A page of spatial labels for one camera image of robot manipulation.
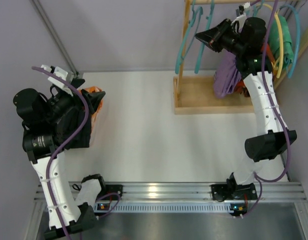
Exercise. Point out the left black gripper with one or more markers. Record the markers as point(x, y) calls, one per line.
point(85, 100)

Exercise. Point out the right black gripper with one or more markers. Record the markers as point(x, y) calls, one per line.
point(217, 40)

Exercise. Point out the orange white trousers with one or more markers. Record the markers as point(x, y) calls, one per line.
point(94, 98)

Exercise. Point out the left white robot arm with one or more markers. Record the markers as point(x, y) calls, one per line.
point(51, 127)

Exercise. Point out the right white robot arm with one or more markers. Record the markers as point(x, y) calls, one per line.
point(273, 136)

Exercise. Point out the purple trousers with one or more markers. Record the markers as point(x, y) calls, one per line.
point(227, 76)

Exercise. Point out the orange red patterned trousers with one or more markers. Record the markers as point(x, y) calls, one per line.
point(241, 87)

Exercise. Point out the yellow hanger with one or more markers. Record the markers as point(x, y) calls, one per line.
point(278, 64)

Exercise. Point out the green trousers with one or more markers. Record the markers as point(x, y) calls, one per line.
point(287, 41)

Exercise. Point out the blue hanger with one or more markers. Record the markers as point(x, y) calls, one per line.
point(290, 68)

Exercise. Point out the wooden clothes rack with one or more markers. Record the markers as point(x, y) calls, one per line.
point(194, 95)

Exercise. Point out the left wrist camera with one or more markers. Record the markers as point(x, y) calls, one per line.
point(66, 76)

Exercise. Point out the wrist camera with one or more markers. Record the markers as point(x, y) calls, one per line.
point(241, 13)
point(66, 76)

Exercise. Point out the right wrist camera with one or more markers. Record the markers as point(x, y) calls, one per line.
point(241, 13)

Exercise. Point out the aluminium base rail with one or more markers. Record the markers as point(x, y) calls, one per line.
point(204, 192)

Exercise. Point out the grey slotted cable duct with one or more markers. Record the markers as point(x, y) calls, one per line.
point(167, 207)

